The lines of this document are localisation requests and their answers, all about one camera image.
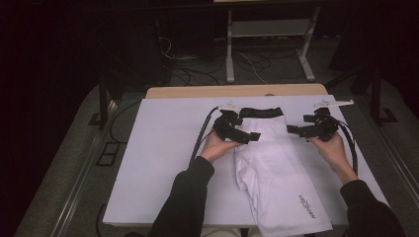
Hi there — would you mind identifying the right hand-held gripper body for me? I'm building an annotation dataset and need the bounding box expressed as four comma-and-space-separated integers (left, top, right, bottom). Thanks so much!
300, 99, 356, 143

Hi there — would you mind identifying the white shorts black waistband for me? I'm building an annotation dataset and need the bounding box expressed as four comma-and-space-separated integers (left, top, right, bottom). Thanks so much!
233, 107, 334, 237

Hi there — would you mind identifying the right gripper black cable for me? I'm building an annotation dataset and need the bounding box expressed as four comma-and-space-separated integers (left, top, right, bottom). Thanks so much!
335, 118, 360, 176

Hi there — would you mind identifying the person's right hand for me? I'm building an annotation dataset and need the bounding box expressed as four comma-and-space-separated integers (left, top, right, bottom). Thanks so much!
306, 131, 353, 175

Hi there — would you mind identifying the black floor cable bundle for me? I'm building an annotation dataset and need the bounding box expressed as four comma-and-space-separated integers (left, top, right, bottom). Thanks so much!
157, 36, 297, 87

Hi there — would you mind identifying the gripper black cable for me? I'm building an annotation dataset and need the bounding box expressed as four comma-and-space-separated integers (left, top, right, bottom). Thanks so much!
189, 105, 220, 166
335, 118, 360, 176

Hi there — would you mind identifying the white board sheet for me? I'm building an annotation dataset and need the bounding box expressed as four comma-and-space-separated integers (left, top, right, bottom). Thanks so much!
102, 95, 390, 229

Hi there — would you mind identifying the black metal stand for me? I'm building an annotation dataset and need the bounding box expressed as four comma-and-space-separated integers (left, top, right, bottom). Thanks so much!
369, 63, 398, 126
87, 77, 111, 130

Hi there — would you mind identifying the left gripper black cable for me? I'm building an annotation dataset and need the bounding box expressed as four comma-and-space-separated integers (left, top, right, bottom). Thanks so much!
189, 105, 220, 166

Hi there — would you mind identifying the person's lap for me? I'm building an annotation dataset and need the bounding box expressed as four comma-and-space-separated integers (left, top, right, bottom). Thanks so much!
200, 227, 263, 237

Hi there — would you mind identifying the wooden table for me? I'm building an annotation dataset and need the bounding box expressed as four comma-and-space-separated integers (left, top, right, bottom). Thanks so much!
144, 83, 329, 100

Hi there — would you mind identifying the white floor cable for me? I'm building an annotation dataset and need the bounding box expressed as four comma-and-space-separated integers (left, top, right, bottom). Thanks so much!
236, 51, 269, 85

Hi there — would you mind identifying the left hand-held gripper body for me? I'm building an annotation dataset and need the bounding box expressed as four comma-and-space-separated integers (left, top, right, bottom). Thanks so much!
212, 102, 252, 145

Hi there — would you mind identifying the person's left hand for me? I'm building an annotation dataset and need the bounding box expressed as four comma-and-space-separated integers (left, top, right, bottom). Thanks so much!
199, 129, 244, 165

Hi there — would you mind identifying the white metal stand frame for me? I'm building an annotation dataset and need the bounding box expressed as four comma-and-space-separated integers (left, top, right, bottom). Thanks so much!
224, 5, 322, 84

